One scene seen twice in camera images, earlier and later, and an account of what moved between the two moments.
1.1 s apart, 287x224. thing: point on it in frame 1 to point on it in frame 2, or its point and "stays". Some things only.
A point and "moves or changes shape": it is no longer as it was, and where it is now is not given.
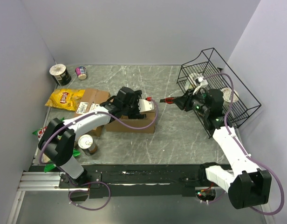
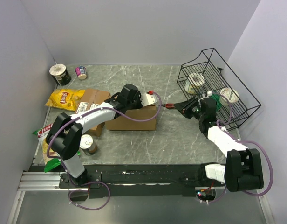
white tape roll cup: x=191 y=83 stays
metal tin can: x=86 y=143 stays
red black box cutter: x=168 y=100 to x=169 y=106
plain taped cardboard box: x=112 y=127 moves or changes shape
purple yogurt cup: x=81 y=72 stays
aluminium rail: x=41 y=181 stays
